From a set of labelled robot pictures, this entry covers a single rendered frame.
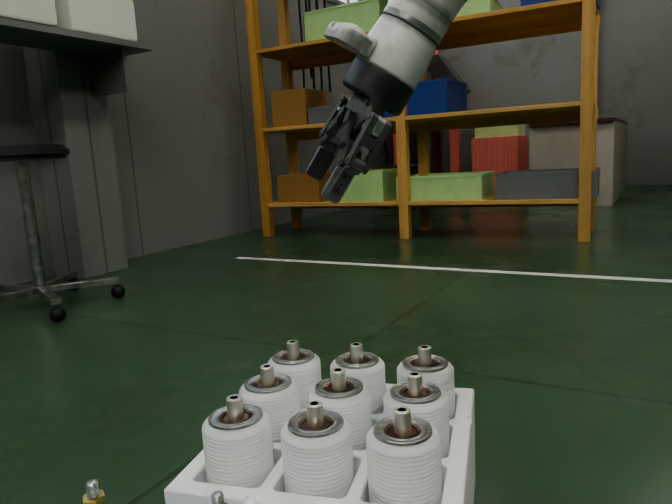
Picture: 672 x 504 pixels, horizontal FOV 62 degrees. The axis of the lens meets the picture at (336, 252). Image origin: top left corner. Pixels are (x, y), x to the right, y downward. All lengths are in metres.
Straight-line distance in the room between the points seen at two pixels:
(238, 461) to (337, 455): 0.14
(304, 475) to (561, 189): 3.17
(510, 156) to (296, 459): 5.85
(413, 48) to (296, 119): 3.77
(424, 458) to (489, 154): 5.87
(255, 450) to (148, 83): 3.60
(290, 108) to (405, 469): 3.84
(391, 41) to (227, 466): 0.57
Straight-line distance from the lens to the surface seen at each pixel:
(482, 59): 8.69
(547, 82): 8.46
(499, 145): 6.47
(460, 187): 3.88
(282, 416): 0.90
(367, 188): 4.07
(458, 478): 0.81
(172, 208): 4.26
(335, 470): 0.77
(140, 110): 4.14
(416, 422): 0.78
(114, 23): 3.30
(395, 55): 0.62
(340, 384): 0.88
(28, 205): 2.80
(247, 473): 0.82
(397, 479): 0.74
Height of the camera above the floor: 0.61
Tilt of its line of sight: 10 degrees down
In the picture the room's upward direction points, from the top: 3 degrees counter-clockwise
